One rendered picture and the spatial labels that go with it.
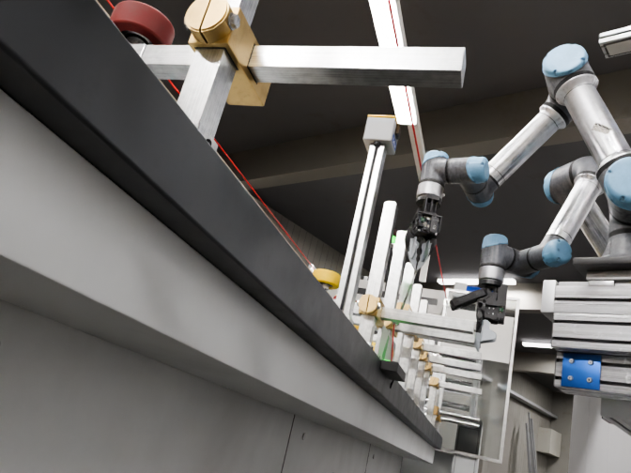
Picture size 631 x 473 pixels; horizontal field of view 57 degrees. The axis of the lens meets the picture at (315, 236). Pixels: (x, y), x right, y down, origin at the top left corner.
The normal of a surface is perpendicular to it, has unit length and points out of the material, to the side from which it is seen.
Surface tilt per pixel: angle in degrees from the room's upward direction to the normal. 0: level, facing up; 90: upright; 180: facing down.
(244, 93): 180
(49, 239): 90
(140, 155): 90
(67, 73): 90
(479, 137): 90
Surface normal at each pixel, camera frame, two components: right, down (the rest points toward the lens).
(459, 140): -0.61, -0.40
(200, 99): -0.25, -0.39
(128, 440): 0.94, 0.11
